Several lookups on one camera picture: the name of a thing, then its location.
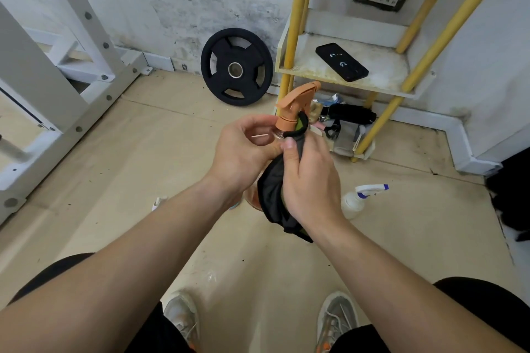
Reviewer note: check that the person's right forearm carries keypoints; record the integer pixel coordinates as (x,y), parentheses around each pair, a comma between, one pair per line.
(414,295)

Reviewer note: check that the white plastic strip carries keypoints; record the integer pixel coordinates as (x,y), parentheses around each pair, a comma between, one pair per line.
(358,137)

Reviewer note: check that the blue white packet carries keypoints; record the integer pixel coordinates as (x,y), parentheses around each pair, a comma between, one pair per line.
(327,98)

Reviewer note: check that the person's left hand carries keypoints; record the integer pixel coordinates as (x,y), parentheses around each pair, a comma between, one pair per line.
(238,158)

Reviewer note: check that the person's left forearm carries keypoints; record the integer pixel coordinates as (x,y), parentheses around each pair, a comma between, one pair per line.
(103,274)

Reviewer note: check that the orange spray bottle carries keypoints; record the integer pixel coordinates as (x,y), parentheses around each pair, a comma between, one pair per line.
(292,108)

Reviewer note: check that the person's right grey shoe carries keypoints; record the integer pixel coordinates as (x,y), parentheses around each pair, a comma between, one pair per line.
(336,319)

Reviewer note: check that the black shorts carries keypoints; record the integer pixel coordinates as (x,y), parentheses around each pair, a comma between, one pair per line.
(157,336)

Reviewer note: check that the white spray bottle teal label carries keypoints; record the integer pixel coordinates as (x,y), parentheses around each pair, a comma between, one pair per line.
(158,201)

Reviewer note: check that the black weight plate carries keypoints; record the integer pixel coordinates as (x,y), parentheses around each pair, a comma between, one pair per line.
(217,71)

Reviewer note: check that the person's left grey shoe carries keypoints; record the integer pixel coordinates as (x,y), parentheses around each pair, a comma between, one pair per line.
(182,315)

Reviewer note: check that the black phone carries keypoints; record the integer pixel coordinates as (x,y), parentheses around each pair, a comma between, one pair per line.
(341,62)

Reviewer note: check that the round white bottle blue-tipped sprayer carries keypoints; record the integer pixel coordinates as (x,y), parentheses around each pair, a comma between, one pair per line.
(354,201)

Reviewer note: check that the green microfibre cloth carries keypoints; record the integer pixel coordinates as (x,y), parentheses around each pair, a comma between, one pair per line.
(271,195)

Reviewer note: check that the person's right hand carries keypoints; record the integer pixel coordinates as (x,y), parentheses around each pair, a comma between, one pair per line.
(312,187)

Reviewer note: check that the white shelf yellow poles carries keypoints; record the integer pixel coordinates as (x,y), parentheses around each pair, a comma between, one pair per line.
(385,67)

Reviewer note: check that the tan fuzzy glove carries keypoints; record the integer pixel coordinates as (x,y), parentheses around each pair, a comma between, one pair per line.
(315,110)

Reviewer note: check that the person's grey shoe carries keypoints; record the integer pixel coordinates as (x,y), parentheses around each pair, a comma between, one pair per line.
(336,319)
(182,315)

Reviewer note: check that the white metal rack frame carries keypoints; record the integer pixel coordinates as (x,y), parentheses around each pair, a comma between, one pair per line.
(41,67)

